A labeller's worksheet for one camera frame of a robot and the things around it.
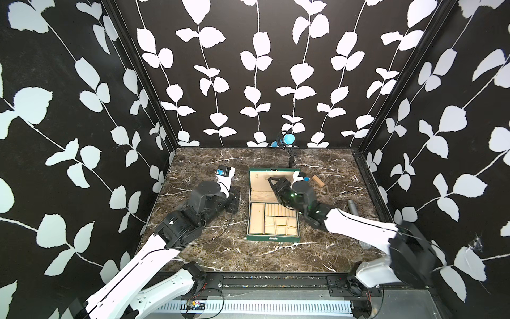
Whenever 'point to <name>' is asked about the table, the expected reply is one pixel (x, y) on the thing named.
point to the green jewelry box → (268, 220)
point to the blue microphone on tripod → (281, 141)
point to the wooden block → (318, 181)
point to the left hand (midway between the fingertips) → (241, 185)
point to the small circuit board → (190, 305)
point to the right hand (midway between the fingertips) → (266, 179)
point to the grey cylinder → (352, 207)
